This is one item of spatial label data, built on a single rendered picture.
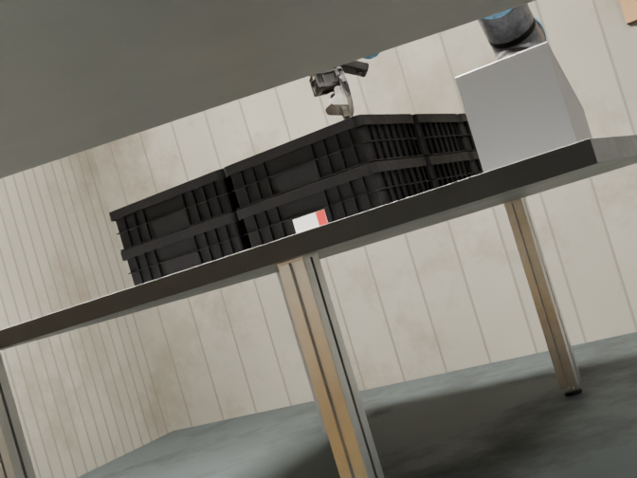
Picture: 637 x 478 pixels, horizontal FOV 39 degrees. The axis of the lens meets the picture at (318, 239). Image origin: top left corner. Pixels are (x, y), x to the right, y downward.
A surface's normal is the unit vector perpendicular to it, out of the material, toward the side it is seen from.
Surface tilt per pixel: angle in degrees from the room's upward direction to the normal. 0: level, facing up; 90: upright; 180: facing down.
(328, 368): 90
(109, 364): 90
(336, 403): 90
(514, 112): 90
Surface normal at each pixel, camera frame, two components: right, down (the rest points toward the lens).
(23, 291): 0.83, -0.26
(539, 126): -0.48, 0.11
